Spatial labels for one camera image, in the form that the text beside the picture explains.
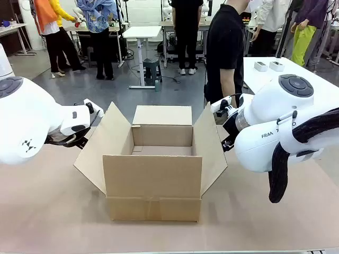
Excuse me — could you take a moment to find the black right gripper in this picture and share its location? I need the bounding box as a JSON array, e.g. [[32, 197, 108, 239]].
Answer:
[[221, 118, 240, 153]]

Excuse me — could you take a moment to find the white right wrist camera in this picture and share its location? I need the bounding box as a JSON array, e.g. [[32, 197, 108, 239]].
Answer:
[[210, 96, 234, 117]]

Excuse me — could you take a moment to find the black tripod pole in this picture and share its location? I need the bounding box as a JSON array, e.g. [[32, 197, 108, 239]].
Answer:
[[275, 0, 295, 59]]

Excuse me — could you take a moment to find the person in black shirt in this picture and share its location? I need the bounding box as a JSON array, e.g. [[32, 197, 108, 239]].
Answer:
[[203, 0, 251, 125]]

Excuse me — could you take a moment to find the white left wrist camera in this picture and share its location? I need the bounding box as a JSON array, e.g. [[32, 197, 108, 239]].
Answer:
[[83, 98, 104, 119]]

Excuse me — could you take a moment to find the white standing desk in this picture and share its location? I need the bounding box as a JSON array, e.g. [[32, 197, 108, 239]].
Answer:
[[122, 25, 162, 89]]

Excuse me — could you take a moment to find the person in yellow top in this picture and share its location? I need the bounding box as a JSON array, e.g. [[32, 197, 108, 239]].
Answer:
[[49, 0, 87, 71]]

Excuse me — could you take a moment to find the white side table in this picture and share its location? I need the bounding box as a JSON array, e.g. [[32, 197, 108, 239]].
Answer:
[[0, 23, 37, 56]]

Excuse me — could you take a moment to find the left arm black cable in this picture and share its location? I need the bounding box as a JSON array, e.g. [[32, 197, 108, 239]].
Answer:
[[44, 133, 80, 148]]

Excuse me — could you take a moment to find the bystander in black clothes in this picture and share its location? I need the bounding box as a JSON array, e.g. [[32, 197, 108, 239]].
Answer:
[[171, 0, 204, 76]]

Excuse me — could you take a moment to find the person in orange vest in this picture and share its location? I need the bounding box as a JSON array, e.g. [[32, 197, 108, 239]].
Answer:
[[30, 0, 67, 79]]

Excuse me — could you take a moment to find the brown cardboard box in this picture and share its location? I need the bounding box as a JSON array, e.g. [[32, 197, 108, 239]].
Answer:
[[73, 102, 228, 222]]

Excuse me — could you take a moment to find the person in lime trousers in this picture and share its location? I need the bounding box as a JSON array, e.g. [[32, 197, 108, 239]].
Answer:
[[290, 0, 332, 68]]

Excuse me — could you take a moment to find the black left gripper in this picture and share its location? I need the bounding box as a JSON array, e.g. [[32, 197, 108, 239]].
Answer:
[[76, 128, 92, 149]]

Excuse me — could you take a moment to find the person in blue patterned shirt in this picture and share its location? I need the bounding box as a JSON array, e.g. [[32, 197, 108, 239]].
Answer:
[[75, 0, 119, 80]]

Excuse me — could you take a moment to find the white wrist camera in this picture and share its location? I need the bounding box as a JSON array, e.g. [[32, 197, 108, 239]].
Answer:
[[210, 96, 234, 117], [83, 98, 104, 119]]

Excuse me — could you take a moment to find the person's right forearm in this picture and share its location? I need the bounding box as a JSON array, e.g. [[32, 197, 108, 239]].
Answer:
[[221, 69, 238, 99]]

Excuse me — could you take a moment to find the person in white jacket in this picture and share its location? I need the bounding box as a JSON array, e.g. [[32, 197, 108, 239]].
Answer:
[[250, 0, 292, 58]]

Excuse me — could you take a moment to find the grey plastic stool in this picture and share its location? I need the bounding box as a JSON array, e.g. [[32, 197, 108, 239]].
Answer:
[[142, 58, 163, 87]]

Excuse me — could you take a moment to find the large white table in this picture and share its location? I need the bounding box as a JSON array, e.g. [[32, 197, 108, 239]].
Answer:
[[243, 57, 339, 112]]

